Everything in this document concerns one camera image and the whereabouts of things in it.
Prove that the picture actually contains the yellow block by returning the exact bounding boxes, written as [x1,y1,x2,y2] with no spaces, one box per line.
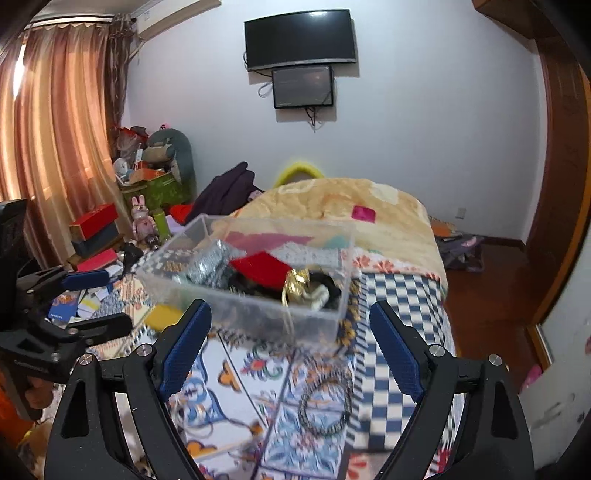
[143,304,185,333]

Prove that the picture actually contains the yellow floral quilt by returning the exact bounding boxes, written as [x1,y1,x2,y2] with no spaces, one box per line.
[217,178,450,289]

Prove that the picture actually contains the black striped hair tie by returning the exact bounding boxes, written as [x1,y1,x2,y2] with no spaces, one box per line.
[298,381,354,438]

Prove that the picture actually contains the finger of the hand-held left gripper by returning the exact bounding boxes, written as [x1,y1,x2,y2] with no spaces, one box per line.
[28,313,134,346]
[16,268,112,297]

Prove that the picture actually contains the pink rabbit toy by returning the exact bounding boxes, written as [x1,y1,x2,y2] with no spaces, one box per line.
[130,196,158,241]

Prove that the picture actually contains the dark purple clothing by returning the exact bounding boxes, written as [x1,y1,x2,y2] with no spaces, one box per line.
[192,161,265,219]

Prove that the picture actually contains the small wall monitor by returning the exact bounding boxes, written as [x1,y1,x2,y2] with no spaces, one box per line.
[271,65,334,110]

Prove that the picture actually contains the yellow fuzzy ring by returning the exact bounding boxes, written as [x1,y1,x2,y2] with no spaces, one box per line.
[272,158,327,189]

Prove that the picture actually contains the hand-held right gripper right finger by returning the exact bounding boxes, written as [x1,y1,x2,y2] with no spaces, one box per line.
[369,300,536,480]

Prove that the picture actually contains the black wall television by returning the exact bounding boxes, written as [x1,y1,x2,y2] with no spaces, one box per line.
[244,6,358,72]

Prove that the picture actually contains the red flat box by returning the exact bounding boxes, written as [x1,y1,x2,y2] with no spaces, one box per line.
[69,203,119,241]

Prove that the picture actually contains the blue checkered blanket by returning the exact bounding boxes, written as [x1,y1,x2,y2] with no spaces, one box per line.
[345,271,464,452]

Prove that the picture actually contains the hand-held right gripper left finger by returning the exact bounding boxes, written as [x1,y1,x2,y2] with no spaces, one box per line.
[44,299,213,480]

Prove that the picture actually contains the green cardboard box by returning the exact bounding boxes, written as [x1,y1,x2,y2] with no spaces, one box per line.
[120,170,195,209]

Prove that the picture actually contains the patterned bed sheet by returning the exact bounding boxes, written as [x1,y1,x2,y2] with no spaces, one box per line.
[28,258,464,480]

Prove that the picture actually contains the bags on floor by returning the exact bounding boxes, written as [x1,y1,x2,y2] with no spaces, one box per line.
[428,216,485,274]

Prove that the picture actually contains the thin dark hair tie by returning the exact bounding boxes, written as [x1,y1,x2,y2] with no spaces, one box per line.
[300,355,354,393]

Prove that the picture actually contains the gold hair clip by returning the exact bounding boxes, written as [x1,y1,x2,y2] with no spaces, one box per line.
[281,270,324,308]

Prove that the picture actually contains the pile of cards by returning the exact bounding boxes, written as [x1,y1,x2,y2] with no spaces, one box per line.
[45,276,126,325]

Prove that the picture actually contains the clear plastic box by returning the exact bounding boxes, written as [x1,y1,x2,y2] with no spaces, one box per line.
[135,213,358,346]

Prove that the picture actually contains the wooden door frame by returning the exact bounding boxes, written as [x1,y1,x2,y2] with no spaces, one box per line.
[471,0,591,326]

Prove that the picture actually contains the person's left hand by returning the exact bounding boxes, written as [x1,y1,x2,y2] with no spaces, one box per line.
[24,375,57,416]

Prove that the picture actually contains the grey plush toy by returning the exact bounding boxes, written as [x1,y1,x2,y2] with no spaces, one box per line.
[141,128,195,186]

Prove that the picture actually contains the red book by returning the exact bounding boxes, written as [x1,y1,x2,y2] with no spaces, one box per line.
[76,250,119,273]

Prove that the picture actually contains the orange curtain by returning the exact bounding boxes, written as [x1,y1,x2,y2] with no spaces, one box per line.
[0,13,136,271]

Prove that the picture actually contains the dark flat box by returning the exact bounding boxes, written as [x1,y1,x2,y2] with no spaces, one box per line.
[71,223,126,257]

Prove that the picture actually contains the silver sequin pouch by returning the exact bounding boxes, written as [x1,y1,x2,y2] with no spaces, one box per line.
[173,242,242,291]

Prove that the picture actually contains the red felt cloth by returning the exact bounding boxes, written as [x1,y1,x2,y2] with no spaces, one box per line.
[229,250,296,291]

